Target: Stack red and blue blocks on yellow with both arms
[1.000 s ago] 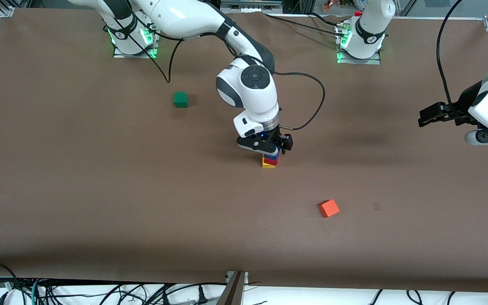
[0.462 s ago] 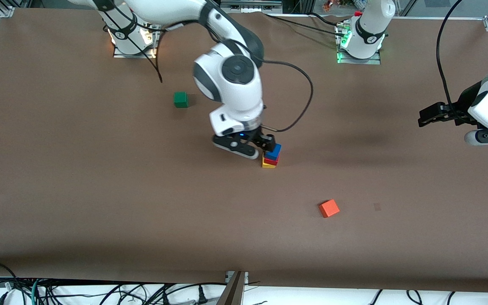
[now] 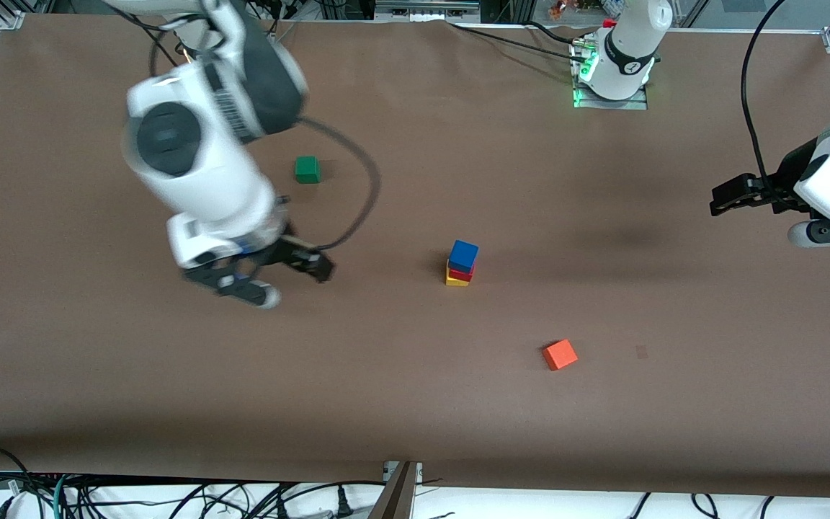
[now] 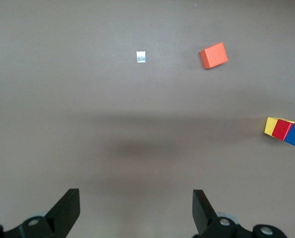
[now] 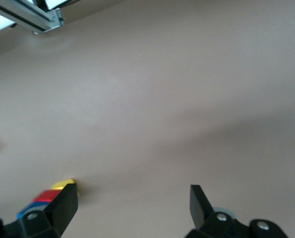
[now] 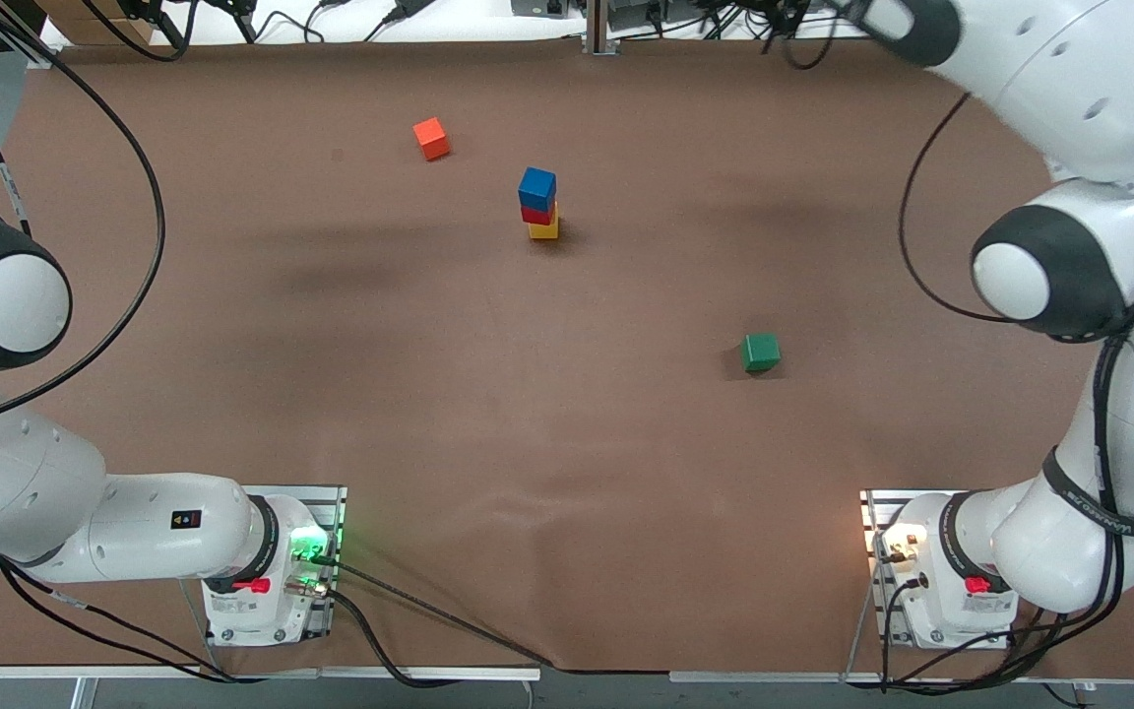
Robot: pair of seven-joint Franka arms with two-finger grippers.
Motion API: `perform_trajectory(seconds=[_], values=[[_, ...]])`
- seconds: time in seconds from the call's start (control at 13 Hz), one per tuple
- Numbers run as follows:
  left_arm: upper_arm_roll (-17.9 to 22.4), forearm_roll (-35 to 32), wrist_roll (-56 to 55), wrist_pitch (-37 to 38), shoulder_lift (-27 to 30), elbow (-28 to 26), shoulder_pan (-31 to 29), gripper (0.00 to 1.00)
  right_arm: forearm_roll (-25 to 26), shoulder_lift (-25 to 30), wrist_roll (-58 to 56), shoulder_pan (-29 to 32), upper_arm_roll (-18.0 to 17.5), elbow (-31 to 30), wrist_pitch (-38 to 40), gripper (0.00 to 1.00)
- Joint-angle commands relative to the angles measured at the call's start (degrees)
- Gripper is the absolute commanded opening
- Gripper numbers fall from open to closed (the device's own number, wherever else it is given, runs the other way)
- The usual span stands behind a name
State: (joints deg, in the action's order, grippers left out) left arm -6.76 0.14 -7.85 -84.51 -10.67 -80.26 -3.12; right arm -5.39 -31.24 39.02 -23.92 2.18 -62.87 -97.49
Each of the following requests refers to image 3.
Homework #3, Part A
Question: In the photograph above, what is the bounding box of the blue cube block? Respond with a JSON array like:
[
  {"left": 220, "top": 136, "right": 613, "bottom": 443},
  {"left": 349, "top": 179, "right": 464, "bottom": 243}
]
[{"left": 448, "top": 240, "right": 480, "bottom": 273}]

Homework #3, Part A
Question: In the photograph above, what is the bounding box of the orange cube block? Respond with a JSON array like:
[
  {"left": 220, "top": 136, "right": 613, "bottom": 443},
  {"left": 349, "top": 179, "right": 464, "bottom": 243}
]
[{"left": 543, "top": 339, "right": 579, "bottom": 372}]

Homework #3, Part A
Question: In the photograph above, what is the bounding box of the metal table support beam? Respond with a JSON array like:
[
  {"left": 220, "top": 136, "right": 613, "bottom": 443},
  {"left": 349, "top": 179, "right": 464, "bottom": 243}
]
[{"left": 368, "top": 461, "right": 424, "bottom": 519}]

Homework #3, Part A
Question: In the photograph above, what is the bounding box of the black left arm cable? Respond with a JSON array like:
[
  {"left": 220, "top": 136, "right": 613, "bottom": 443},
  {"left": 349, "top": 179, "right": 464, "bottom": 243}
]
[{"left": 740, "top": 0, "right": 792, "bottom": 210}]

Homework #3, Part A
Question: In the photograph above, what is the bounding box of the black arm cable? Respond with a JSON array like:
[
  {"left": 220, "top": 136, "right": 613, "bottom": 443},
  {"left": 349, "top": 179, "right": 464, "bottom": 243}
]
[
  {"left": 123, "top": 7, "right": 382, "bottom": 252},
  {"left": 740, "top": 0, "right": 792, "bottom": 210}
]

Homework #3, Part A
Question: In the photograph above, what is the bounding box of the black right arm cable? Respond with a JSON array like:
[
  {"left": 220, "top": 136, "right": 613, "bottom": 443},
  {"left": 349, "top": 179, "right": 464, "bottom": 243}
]
[{"left": 123, "top": 7, "right": 382, "bottom": 252}]

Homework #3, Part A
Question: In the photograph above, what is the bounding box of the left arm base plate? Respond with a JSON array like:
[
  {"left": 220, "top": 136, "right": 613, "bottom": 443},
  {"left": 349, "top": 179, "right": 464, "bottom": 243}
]
[{"left": 571, "top": 36, "right": 650, "bottom": 111}]

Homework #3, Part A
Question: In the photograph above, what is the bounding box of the black cable lying on table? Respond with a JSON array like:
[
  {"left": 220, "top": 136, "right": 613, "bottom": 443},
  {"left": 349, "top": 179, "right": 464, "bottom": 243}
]
[{"left": 447, "top": 22, "right": 576, "bottom": 62}]

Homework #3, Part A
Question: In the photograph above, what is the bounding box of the silver metal rail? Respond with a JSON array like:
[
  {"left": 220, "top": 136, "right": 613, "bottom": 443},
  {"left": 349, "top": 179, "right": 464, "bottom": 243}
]
[{"left": 375, "top": 0, "right": 482, "bottom": 22}]

